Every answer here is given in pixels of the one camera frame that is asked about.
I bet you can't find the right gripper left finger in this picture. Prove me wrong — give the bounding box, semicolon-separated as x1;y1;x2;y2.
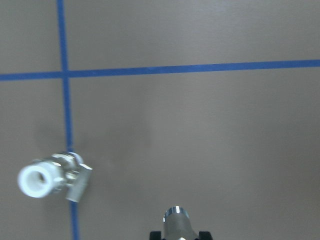
149;231;163;240

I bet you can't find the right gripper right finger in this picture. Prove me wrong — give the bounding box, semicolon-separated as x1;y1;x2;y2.
198;231;213;240

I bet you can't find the chrome pipe fitting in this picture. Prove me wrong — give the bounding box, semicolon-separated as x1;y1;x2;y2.
163;205;199;240

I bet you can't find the white chrome PPR valve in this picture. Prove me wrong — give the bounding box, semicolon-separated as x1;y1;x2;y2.
17;151;93;203

